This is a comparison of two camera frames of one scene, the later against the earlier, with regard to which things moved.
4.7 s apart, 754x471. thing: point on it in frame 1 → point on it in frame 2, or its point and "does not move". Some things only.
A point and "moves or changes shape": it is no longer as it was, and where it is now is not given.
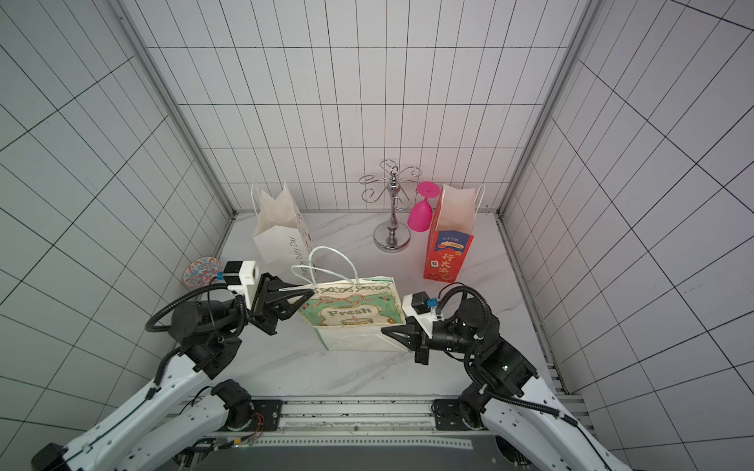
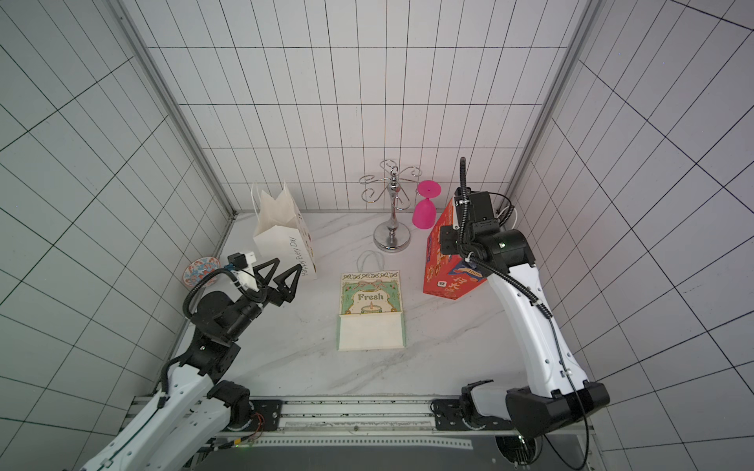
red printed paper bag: [451, 233] moves or changes shape
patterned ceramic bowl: [201, 271] does not move
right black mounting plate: [448, 416] does not move
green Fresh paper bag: [350, 315] moves or changes shape
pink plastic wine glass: [420, 213] does not move
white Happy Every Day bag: [280, 235] does not move
